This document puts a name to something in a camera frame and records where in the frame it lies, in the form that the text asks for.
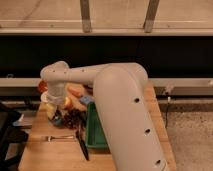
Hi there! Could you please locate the black chair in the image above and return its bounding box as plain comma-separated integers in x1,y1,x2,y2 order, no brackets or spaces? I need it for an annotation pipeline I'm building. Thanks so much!
0,102,29,171

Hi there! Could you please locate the red yellow apple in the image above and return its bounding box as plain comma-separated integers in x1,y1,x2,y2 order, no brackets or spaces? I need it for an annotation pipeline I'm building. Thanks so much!
64,97,73,110

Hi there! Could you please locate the silver fork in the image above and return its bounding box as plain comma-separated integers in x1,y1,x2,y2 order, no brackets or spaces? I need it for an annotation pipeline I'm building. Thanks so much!
44,135,75,142

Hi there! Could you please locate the white cup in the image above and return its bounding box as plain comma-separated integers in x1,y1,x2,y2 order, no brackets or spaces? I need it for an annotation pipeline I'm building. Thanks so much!
40,91,48,103

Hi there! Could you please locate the small metal cup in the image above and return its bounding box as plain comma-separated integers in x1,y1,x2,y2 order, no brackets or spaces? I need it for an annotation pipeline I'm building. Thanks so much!
53,110,62,121

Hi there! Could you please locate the black handled knife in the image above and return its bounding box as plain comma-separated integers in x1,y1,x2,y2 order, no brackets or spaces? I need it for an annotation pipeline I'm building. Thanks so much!
75,122,89,161

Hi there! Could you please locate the green plastic tray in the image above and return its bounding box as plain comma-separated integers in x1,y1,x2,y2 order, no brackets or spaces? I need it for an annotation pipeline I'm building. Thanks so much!
86,102,108,149

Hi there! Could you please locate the red bowl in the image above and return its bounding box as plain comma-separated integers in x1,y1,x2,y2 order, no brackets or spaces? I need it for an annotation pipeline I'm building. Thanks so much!
37,80,48,93

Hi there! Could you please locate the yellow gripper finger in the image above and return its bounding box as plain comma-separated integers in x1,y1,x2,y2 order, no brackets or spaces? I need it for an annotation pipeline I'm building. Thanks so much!
46,103,57,120

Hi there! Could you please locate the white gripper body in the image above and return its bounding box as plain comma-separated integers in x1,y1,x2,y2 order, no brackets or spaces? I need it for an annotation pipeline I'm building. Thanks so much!
47,83,65,105

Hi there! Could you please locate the pine cone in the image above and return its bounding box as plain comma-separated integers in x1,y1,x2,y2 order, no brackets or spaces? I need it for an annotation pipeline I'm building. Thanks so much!
64,109,81,129

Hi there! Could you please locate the orange carrot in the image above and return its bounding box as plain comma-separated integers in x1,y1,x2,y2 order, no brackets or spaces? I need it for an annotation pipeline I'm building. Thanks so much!
67,86,83,98

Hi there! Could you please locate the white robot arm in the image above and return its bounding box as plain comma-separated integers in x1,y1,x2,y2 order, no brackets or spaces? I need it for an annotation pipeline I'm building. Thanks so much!
40,61,169,171

